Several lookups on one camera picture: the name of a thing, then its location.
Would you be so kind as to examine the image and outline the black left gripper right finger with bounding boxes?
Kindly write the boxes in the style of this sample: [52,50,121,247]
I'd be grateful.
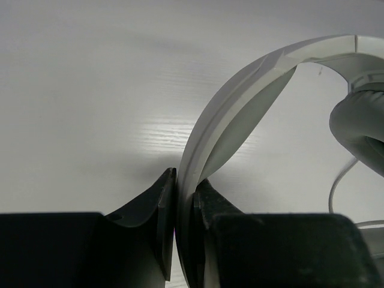
[193,177,265,288]

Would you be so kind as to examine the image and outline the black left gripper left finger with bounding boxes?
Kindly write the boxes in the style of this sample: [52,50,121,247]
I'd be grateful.
[106,167,176,281]

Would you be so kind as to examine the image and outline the white grey headphones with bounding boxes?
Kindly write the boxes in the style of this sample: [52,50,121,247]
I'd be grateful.
[176,34,383,287]

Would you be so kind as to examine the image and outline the grey headphone cable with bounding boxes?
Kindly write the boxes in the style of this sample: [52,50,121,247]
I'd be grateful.
[328,157,384,230]

